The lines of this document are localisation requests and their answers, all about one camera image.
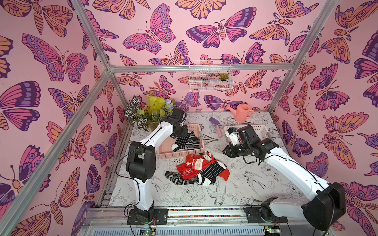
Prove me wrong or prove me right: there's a black pinstripe sock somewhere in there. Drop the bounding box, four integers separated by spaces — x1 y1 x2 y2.
197 162 227 187

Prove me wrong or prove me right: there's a small green succulent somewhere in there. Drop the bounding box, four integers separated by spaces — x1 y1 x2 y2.
219 73 229 80

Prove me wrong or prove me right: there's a white wire wall basket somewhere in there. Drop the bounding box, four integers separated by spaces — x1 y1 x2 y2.
188 60 234 92

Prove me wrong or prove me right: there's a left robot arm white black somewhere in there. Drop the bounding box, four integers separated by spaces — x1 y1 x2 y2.
126 108 188 224

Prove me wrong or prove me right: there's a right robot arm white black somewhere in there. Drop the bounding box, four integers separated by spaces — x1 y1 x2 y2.
222 125 346 233

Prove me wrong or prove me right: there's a red patterned sock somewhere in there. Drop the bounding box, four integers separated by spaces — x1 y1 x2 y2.
177 163 201 180

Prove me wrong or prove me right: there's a red bear sock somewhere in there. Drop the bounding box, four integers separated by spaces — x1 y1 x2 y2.
186 151 217 171

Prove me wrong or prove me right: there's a pink watering can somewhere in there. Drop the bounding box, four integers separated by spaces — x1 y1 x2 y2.
225 104 255 123

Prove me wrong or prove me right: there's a pink plastic basket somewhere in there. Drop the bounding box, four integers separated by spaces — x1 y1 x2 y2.
157 124 204 159

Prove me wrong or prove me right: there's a white plastic basket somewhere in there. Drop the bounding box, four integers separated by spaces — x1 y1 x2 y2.
224 124 275 146

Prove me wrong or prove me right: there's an artificial plant bouquet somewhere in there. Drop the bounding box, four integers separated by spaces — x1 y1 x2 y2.
124 95 176 131

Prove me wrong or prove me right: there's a purple pink garden trowel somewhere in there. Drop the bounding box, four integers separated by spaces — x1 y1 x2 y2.
210 117 222 138

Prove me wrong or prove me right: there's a black white striped sock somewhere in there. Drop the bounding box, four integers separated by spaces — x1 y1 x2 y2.
165 171 199 185
171 132 200 152

